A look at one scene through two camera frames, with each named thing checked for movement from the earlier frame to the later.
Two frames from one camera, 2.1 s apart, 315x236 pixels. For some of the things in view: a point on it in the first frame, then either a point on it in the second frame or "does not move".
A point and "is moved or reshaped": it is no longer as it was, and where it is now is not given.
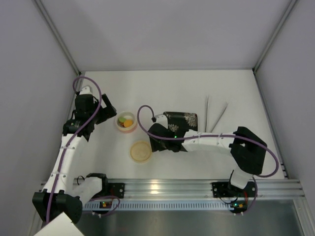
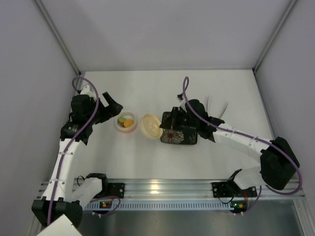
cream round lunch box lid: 140,151 is moved or reshaped
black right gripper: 155,143 -> 175,120
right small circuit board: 239,206 does not move
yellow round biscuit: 128,123 does not move
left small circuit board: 105,204 does not move
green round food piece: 121,119 does not move
